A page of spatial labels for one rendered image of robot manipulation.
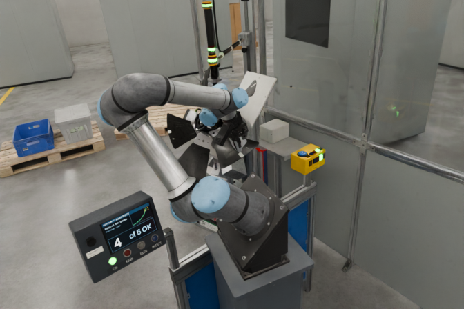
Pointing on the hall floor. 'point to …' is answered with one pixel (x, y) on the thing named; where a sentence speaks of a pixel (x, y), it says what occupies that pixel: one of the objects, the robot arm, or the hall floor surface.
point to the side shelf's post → (277, 176)
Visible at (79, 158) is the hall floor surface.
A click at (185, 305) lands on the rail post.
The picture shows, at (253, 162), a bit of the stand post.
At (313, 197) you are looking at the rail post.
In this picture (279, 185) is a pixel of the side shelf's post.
